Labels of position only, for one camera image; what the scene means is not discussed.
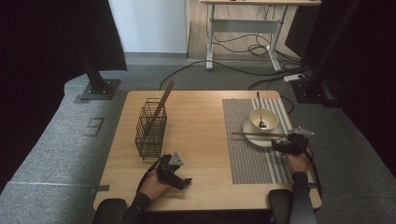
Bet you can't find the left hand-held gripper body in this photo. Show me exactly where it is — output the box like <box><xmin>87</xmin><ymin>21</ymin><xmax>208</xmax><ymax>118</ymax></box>
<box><xmin>155</xmin><ymin>151</ymin><xmax>185</xmax><ymax>188</ymax></box>

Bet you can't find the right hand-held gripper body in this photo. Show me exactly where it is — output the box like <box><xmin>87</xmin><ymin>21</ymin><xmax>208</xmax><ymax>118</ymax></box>
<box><xmin>278</xmin><ymin>126</ymin><xmax>316</xmax><ymax>157</ymax></box>

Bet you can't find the white plate with dark rim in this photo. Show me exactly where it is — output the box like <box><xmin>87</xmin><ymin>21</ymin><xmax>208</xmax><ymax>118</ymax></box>
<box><xmin>242</xmin><ymin>116</ymin><xmax>286</xmax><ymax>148</ymax></box>

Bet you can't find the wooden chopstick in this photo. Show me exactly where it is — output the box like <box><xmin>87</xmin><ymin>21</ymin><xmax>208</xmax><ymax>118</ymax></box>
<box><xmin>146</xmin><ymin>79</ymin><xmax>176</xmax><ymax>136</ymax></box>
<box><xmin>231</xmin><ymin>132</ymin><xmax>290</xmax><ymax>138</ymax></box>

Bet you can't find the black wire basket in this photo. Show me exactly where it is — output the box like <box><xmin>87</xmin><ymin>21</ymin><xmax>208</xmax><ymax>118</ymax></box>
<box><xmin>134</xmin><ymin>97</ymin><xmax>168</xmax><ymax>161</ymax></box>

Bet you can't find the person's right hand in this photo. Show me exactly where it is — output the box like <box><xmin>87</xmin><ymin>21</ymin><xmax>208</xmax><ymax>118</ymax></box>
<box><xmin>284</xmin><ymin>150</ymin><xmax>312</xmax><ymax>175</ymax></box>

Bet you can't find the person's left hand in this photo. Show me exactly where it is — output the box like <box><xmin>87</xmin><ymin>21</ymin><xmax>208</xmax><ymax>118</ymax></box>
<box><xmin>139</xmin><ymin>169</ymin><xmax>176</xmax><ymax>201</ymax></box>

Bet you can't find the cream ceramic bowl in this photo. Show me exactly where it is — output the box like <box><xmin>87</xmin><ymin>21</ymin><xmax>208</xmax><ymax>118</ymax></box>
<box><xmin>249</xmin><ymin>107</ymin><xmax>279</xmax><ymax>132</ymax></box>

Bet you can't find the grey striped woven placemat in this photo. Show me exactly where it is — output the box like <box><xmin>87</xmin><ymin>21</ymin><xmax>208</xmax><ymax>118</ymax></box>
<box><xmin>221</xmin><ymin>98</ymin><xmax>316</xmax><ymax>185</ymax></box>

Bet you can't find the black spoon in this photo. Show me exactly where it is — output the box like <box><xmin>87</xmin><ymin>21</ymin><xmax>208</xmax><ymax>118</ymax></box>
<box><xmin>256</xmin><ymin>91</ymin><xmax>268</xmax><ymax>130</ymax></box>

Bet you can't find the black metal stand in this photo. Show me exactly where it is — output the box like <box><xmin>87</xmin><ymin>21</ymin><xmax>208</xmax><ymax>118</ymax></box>
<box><xmin>290</xmin><ymin>0</ymin><xmax>362</xmax><ymax>108</ymax></box>

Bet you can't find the black chair armrest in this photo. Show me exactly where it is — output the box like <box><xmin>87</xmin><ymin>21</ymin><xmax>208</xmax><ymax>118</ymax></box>
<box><xmin>268</xmin><ymin>189</ymin><xmax>293</xmax><ymax>224</ymax></box>
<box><xmin>92</xmin><ymin>198</ymin><xmax>128</xmax><ymax>224</ymax></box>

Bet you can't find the white power strip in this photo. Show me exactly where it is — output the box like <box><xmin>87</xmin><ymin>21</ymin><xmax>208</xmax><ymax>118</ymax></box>
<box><xmin>283</xmin><ymin>73</ymin><xmax>306</xmax><ymax>83</ymax></box>

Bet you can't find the grey floor socket cover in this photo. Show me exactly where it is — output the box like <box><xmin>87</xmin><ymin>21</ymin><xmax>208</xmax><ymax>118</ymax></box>
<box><xmin>83</xmin><ymin>117</ymin><xmax>106</xmax><ymax>138</ymax></box>

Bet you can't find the black stand base left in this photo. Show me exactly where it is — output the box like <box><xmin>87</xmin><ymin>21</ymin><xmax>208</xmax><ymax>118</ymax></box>
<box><xmin>78</xmin><ymin>46</ymin><xmax>121</xmax><ymax>101</ymax></box>

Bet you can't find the black curtain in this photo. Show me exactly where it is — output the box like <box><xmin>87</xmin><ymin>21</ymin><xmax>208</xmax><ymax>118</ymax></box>
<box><xmin>311</xmin><ymin>0</ymin><xmax>396</xmax><ymax>178</ymax></box>
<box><xmin>0</xmin><ymin>0</ymin><xmax>128</xmax><ymax>194</ymax></box>

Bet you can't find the left hand-held gripper cable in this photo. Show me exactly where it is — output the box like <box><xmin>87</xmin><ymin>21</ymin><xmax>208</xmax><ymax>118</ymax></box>
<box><xmin>135</xmin><ymin>157</ymin><xmax>164</xmax><ymax>195</ymax></box>

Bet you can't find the hand-held gripper cable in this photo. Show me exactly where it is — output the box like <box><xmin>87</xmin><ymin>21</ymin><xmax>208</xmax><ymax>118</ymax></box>
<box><xmin>135</xmin><ymin>157</ymin><xmax>164</xmax><ymax>195</ymax></box>
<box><xmin>303</xmin><ymin>146</ymin><xmax>323</xmax><ymax>200</ymax></box>

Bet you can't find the right hand-held gripper cable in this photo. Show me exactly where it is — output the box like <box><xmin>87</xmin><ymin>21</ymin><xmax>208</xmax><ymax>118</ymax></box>
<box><xmin>303</xmin><ymin>146</ymin><xmax>323</xmax><ymax>200</ymax></box>

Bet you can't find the long black floor cable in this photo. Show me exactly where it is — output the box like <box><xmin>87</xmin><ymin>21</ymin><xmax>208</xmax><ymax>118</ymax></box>
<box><xmin>158</xmin><ymin>59</ymin><xmax>307</xmax><ymax>91</ymax></box>

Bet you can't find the tangle of black cables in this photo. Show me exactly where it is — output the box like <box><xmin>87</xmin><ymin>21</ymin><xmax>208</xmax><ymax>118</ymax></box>
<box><xmin>213</xmin><ymin>31</ymin><xmax>272</xmax><ymax>58</ymax></box>

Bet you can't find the white desk frame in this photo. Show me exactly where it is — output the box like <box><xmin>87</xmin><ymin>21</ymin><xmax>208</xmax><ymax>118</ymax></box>
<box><xmin>199</xmin><ymin>0</ymin><xmax>321</xmax><ymax>72</ymax></box>

